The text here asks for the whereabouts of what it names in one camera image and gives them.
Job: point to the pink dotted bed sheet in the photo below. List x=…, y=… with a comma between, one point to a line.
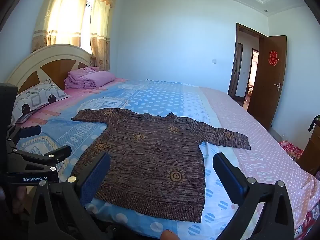
x=262, y=155

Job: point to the blue printed bedspread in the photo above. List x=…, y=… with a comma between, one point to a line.
x=155, y=100

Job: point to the dark patterned pillow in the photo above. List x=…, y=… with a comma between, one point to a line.
x=23, y=118

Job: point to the wide yellow curtain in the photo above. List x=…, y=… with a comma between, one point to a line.
x=60, y=17

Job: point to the folded pink blanket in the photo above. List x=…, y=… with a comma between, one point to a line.
x=90, y=78

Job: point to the white patterned pillow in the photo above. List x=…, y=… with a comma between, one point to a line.
x=40, y=97

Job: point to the narrow yellow curtain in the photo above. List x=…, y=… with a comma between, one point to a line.
x=102, y=30

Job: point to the wooden cabinet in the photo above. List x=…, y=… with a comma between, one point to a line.
x=311, y=150

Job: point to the red patterned cloth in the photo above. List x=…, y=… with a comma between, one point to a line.
x=290, y=149

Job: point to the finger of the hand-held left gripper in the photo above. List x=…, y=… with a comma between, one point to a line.
x=50, y=153
x=30, y=131

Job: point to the brown knitted sweater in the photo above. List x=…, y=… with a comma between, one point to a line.
x=150, y=155

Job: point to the window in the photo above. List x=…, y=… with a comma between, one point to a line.
x=87, y=25

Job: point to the brown door frame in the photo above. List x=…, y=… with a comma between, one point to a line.
x=236, y=62

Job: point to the cream and wood headboard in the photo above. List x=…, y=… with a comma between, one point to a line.
x=57, y=65

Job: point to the red paper door decoration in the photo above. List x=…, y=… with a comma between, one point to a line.
x=273, y=58

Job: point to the person's right hand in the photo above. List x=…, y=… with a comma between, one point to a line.
x=170, y=235

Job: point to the brown wooden door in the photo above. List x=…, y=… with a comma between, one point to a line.
x=265, y=92

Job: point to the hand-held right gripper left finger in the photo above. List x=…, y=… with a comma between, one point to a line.
x=95, y=180

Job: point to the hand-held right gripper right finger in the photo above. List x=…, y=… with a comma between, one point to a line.
x=230, y=177

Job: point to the person's left hand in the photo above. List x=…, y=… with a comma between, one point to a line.
x=18, y=198

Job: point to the dark item on cabinet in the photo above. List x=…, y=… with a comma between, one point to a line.
x=315, y=122

